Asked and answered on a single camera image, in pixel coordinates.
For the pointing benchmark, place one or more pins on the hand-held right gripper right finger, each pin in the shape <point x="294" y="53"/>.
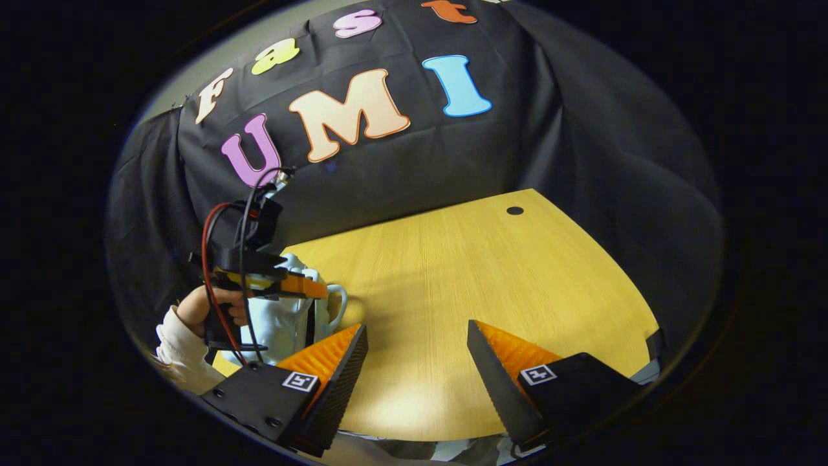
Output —
<point x="491" y="382"/>

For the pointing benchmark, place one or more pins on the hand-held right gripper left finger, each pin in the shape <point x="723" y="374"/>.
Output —
<point x="346" y="375"/>

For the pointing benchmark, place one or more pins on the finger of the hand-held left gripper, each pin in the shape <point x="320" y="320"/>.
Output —
<point x="301" y="287"/>

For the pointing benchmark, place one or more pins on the light blue suitcase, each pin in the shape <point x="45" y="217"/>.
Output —
<point x="278" y="323"/>

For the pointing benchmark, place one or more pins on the black backdrop cloth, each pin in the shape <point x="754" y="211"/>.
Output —
<point x="517" y="142"/>

